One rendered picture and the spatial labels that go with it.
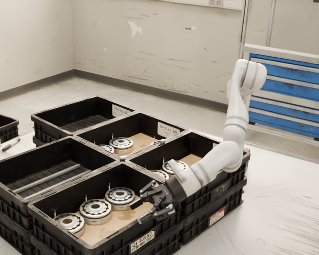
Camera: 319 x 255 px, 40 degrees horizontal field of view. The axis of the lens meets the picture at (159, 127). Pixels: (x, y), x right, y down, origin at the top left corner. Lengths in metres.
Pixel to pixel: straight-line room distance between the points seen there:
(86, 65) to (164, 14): 1.33
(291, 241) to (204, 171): 0.53
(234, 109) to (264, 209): 0.57
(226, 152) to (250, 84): 0.29
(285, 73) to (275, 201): 1.73
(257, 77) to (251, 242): 0.58
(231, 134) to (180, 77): 3.54
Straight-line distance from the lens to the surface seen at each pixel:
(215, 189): 1.57
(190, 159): 1.82
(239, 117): 1.34
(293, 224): 1.75
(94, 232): 1.39
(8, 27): 4.92
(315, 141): 3.52
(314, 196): 1.97
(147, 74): 5.05
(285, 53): 3.40
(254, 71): 1.44
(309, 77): 3.41
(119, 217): 1.45
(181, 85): 4.84
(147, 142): 1.94
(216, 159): 1.26
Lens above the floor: 1.67
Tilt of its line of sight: 23 degrees down
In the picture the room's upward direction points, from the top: 3 degrees clockwise
